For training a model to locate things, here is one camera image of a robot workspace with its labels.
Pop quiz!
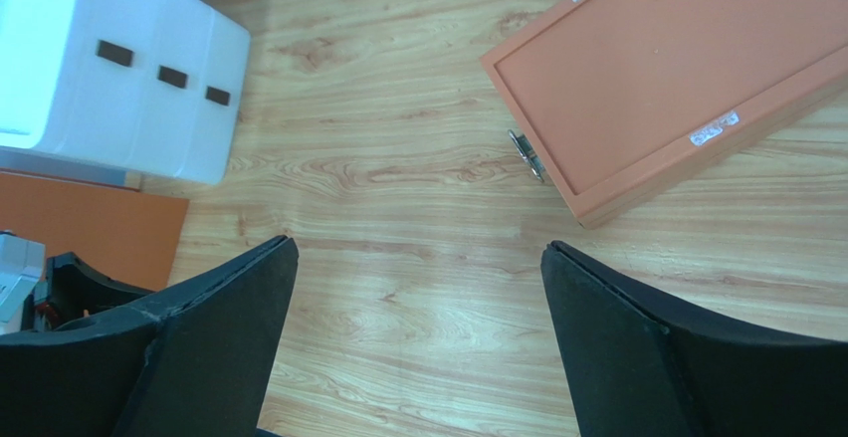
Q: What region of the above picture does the white drawer cabinet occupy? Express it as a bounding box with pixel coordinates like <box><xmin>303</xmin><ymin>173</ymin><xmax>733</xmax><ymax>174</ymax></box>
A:
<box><xmin>1</xmin><ymin>0</ymin><xmax>251</xmax><ymax>184</ymax></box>

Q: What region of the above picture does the orange file binder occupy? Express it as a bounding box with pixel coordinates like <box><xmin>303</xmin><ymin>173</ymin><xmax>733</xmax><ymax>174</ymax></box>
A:
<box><xmin>1</xmin><ymin>170</ymin><xmax>189</xmax><ymax>291</ymax></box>

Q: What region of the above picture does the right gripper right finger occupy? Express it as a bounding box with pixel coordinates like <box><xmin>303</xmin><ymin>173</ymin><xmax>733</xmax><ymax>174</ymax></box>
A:
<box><xmin>540</xmin><ymin>241</ymin><xmax>847</xmax><ymax>436</ymax></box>

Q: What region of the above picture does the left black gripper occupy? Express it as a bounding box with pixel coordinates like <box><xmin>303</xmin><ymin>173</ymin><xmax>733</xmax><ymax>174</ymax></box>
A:
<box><xmin>21</xmin><ymin>252</ymin><xmax>152</xmax><ymax>330</ymax></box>

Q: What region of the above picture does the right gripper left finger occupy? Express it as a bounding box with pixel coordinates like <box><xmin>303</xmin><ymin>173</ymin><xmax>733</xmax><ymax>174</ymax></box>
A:
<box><xmin>1</xmin><ymin>236</ymin><xmax>299</xmax><ymax>436</ymax></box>

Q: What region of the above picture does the orange drawer box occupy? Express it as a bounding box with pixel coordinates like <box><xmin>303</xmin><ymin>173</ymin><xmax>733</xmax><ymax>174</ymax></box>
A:
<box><xmin>482</xmin><ymin>0</ymin><xmax>847</xmax><ymax>228</ymax></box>

